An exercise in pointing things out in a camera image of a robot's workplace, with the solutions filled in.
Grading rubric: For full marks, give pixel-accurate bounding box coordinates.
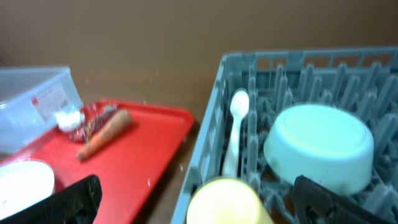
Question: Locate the grey dishwasher rack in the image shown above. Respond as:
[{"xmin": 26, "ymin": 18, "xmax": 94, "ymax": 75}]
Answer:
[{"xmin": 171, "ymin": 46, "xmax": 397, "ymax": 223}]

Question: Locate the mint green bowl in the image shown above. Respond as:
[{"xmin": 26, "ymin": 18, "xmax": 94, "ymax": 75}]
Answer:
[{"xmin": 263, "ymin": 104, "xmax": 374, "ymax": 195}]

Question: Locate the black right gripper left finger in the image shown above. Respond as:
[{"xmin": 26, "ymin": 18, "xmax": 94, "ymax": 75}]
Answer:
[{"xmin": 1, "ymin": 174, "xmax": 102, "ymax": 224}]

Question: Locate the yellow plastic cup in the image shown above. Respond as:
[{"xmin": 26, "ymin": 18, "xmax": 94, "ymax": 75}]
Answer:
[{"xmin": 186, "ymin": 178, "xmax": 274, "ymax": 224}]

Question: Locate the orange carrot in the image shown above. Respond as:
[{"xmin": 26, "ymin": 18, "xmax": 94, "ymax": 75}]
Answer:
[{"xmin": 76, "ymin": 109, "xmax": 132, "ymax": 161}]

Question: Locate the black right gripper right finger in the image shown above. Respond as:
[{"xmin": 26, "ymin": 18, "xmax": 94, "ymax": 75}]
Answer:
[{"xmin": 292, "ymin": 175, "xmax": 389, "ymax": 224}]

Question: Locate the light blue plate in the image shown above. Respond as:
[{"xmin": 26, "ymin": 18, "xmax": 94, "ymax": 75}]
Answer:
[{"xmin": 1, "ymin": 161, "xmax": 55, "ymax": 220}]

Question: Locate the clear plastic bin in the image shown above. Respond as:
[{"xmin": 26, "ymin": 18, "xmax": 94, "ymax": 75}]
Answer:
[{"xmin": 1, "ymin": 66, "xmax": 83, "ymax": 154}]

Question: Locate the red candy wrapper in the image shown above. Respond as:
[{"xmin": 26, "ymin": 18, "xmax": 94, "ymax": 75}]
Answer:
[{"xmin": 69, "ymin": 105, "xmax": 118, "ymax": 143}]

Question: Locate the red plastic tray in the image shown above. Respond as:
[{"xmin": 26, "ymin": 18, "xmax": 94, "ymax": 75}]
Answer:
[{"xmin": 3, "ymin": 100, "xmax": 194, "ymax": 223}]

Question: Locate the white tissue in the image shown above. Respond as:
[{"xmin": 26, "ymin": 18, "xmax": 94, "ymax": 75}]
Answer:
[{"xmin": 55, "ymin": 111, "xmax": 85, "ymax": 133}]

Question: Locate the white plastic spoon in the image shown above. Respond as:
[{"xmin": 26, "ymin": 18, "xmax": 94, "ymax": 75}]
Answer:
[{"xmin": 222, "ymin": 88, "xmax": 249, "ymax": 177}]

